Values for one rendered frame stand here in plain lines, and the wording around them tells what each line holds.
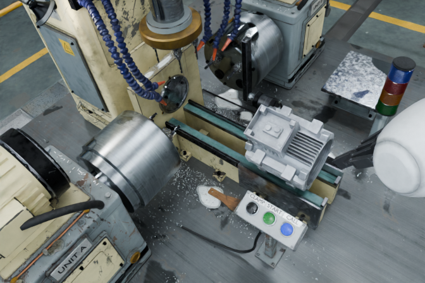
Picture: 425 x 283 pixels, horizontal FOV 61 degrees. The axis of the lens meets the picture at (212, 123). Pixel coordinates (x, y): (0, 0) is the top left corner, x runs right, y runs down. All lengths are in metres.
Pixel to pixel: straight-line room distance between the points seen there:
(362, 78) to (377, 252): 0.65
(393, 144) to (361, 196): 0.82
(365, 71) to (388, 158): 1.06
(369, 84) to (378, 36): 1.90
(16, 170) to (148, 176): 0.34
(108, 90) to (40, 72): 2.22
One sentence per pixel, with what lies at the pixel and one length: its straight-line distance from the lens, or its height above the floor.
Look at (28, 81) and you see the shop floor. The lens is 3.42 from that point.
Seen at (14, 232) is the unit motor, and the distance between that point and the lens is 0.81.
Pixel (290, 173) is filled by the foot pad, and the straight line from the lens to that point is 1.04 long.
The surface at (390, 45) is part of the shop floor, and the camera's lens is 3.31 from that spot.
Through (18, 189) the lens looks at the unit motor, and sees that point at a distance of 0.82.
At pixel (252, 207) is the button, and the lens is 0.94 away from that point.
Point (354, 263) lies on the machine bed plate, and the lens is 1.21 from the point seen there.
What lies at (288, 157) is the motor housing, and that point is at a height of 1.06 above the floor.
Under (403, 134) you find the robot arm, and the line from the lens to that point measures 0.51.
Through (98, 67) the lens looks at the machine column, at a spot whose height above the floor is 1.21.
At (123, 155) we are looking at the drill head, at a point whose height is 1.15.
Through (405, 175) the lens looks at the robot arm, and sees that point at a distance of 0.50.
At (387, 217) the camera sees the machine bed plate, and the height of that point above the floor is 0.80.
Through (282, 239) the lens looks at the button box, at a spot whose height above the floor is 1.06.
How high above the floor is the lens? 1.90
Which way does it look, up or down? 49 degrees down
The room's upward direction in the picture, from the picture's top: 8 degrees counter-clockwise
